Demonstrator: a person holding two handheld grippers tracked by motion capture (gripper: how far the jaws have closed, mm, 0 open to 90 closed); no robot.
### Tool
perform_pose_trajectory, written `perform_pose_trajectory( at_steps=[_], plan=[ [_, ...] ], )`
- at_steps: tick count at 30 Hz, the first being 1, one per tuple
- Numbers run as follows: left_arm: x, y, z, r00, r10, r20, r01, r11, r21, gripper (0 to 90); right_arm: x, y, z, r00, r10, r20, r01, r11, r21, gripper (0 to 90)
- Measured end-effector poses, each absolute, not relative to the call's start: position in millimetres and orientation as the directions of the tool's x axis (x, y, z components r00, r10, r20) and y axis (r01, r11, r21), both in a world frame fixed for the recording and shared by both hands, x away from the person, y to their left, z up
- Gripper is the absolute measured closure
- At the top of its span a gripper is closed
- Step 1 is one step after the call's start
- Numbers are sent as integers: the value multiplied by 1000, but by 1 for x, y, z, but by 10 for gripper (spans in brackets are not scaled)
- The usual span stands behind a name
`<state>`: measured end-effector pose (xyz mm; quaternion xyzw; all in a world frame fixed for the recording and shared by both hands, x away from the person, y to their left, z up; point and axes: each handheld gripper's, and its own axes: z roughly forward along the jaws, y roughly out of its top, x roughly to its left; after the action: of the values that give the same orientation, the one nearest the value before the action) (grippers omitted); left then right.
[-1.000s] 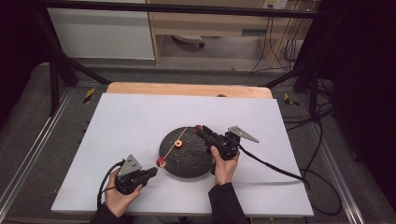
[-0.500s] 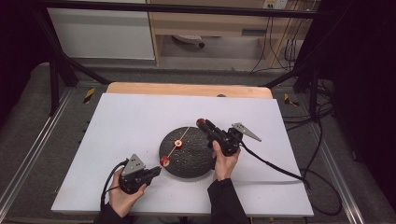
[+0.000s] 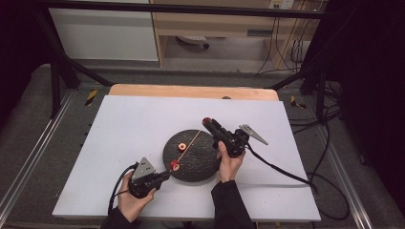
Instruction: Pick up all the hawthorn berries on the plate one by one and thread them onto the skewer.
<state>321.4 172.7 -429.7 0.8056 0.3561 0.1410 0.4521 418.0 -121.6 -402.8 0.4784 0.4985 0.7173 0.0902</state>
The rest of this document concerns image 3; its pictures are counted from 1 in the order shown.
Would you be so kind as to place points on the person's left hand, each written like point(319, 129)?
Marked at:
point(132, 206)

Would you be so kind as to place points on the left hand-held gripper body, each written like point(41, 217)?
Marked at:
point(143, 178)

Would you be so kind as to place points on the black round speckled plate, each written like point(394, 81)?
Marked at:
point(197, 165)

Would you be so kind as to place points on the yellow black tape strip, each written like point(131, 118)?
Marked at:
point(91, 98)
point(296, 102)

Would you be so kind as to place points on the white wall socket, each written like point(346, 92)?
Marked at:
point(281, 4)

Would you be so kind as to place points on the thin wooden skewer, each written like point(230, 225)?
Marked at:
point(189, 146)

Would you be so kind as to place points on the aluminium floor rail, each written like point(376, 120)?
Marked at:
point(347, 178)
point(35, 149)

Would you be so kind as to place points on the office chair base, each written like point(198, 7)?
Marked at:
point(192, 39)

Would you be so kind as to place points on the black metal frame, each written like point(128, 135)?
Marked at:
point(191, 9)

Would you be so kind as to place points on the person's right hand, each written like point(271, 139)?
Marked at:
point(228, 167)

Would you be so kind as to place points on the black curtain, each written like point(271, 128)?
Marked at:
point(375, 79)
point(17, 47)

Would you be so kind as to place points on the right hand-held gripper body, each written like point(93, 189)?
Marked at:
point(235, 143)

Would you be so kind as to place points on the white cabinet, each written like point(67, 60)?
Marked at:
point(105, 35)

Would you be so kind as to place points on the light wooden desk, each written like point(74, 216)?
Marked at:
point(207, 24)

